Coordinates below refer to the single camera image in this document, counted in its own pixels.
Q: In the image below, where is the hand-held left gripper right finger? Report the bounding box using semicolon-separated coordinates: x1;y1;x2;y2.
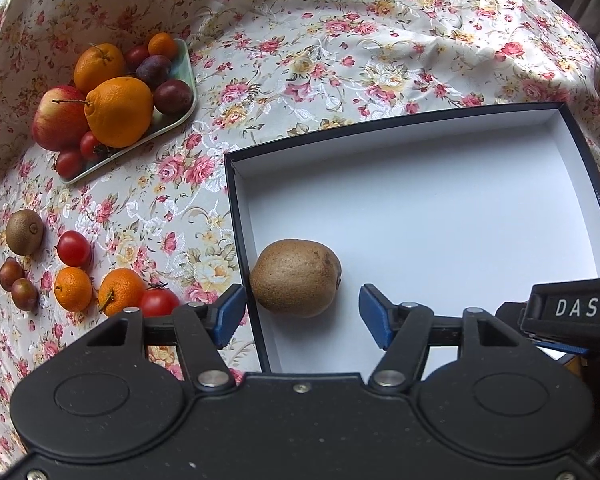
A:
359;284;531;393

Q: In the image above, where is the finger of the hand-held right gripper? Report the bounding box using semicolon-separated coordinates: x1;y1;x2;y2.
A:
530;335;590;359

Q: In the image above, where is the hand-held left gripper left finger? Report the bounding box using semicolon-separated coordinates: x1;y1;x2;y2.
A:
85;284;246;393

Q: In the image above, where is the red tomato with green stem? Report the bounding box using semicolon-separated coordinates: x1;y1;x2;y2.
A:
139;284;181;318

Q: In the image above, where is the large brown kiwi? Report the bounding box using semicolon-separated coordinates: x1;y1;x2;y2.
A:
249;238;342;319

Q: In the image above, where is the black white-lined cardboard box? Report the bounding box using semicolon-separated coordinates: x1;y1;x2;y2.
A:
224;102;600;376

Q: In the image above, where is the small dark red plum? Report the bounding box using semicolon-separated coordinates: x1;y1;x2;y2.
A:
0;257;26;292
11;279;40;311

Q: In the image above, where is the small brown kiwi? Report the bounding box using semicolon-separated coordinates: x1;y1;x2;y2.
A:
5;208;46;256

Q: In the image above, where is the small mandarin with stem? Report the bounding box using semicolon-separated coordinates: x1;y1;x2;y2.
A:
98;268;147;317

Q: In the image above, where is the small red tomato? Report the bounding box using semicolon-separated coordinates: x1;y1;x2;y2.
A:
55;148;85;180
79;131;108;162

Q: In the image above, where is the large dark red plum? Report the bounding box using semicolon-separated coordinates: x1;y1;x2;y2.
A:
153;79;195;115

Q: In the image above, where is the large pear-shaped orange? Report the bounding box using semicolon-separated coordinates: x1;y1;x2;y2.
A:
84;76;155;149

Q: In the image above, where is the pale green tray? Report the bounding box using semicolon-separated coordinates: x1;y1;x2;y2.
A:
55;37;198;186

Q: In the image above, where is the purple plum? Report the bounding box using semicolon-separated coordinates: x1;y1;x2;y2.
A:
135;54;173;87

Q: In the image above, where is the red apple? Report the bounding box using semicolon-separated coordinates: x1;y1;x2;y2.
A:
31;85;91;152

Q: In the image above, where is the tiny mandarin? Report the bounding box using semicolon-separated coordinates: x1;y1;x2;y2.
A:
147;32;179;59

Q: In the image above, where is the round orange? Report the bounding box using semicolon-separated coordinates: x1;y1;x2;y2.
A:
73;42;127;93

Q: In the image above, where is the floral tablecloth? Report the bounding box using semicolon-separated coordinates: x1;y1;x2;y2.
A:
0;0;600;478

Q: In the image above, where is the dark furniture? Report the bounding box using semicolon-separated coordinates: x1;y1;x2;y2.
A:
540;0;600;126

